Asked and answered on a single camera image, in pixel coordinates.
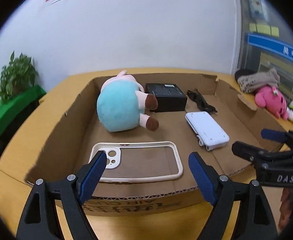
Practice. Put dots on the yellow sticky notes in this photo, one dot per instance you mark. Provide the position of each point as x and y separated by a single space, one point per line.
264 29

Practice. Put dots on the black sunglasses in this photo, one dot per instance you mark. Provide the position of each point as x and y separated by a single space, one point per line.
200 101

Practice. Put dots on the cream phone case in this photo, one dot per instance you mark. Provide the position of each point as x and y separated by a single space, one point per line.
139 162

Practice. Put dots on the cardboard box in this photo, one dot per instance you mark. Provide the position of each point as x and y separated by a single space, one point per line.
57 138

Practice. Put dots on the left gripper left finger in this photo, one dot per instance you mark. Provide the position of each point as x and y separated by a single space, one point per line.
39 219

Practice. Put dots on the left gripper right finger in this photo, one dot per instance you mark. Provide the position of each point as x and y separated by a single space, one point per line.
254 220

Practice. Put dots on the cartoon poster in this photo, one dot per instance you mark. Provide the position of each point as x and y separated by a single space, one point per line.
256 10

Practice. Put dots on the pink plush toy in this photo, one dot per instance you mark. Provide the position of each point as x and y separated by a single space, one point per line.
273 100

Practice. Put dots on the pig plush teal body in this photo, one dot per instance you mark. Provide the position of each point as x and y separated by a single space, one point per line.
122 103

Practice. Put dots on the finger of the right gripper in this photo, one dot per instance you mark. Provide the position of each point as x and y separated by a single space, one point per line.
278 136
263 158

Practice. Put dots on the grey printed cloth bag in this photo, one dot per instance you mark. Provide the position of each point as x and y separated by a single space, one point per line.
249 81

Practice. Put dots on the white phone stand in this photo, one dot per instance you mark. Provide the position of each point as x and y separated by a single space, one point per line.
209 133

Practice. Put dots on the potted green plant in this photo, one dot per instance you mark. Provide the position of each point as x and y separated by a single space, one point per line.
17 76

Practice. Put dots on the green covered bench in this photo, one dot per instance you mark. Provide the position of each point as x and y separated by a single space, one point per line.
11 109

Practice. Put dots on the person hand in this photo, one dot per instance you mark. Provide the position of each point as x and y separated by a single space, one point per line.
286 208

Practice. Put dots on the black product box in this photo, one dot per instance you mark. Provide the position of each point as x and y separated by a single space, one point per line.
170 97

